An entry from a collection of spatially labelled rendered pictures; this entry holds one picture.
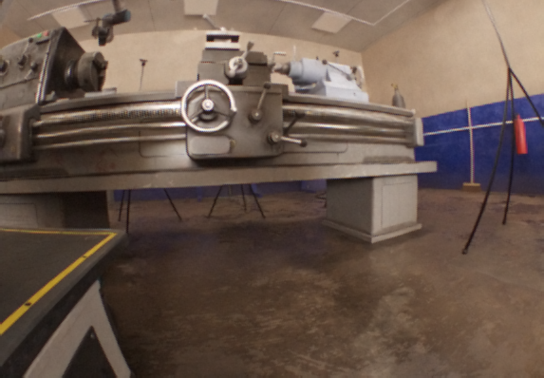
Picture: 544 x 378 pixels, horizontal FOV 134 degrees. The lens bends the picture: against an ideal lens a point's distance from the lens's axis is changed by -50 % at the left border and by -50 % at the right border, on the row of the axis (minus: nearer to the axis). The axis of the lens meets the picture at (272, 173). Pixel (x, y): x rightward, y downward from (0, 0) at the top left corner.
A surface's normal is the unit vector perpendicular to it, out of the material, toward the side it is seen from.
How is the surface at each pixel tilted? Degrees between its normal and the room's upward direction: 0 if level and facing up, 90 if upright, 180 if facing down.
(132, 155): 90
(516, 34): 90
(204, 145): 90
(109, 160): 90
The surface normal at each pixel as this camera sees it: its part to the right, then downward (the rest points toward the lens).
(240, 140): 0.30, 0.00
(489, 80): -0.95, 0.04
